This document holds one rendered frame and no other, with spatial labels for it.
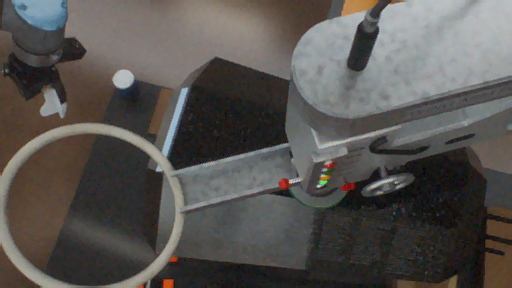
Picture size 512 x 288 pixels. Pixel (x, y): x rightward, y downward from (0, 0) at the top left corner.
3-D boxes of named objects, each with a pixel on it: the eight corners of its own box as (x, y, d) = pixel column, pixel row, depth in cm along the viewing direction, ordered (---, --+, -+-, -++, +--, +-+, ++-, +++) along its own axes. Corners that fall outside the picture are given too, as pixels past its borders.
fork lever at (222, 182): (387, 112, 180) (391, 105, 175) (407, 169, 174) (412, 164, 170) (169, 165, 170) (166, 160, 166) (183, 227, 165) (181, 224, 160)
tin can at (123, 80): (126, 102, 292) (120, 91, 280) (115, 88, 294) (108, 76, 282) (143, 91, 294) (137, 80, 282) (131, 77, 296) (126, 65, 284)
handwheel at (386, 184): (397, 158, 168) (409, 141, 154) (408, 190, 166) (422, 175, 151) (348, 170, 167) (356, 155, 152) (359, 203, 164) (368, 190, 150)
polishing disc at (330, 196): (280, 199, 190) (280, 198, 189) (294, 140, 196) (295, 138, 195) (343, 213, 189) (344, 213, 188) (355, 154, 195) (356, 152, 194)
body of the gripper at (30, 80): (2, 77, 120) (1, 45, 110) (37, 57, 125) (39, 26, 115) (27, 104, 120) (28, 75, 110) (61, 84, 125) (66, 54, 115)
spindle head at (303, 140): (396, 101, 177) (439, 24, 134) (420, 167, 171) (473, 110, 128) (283, 130, 173) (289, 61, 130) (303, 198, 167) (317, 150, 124)
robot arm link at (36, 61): (42, 7, 111) (76, 44, 111) (41, 22, 116) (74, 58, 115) (0, 27, 107) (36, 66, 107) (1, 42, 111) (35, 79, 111)
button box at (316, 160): (330, 177, 155) (345, 142, 128) (333, 186, 154) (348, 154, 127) (302, 184, 154) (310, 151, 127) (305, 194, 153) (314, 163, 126)
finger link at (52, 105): (44, 128, 128) (28, 94, 122) (66, 114, 131) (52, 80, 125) (52, 133, 126) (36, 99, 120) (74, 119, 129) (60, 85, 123)
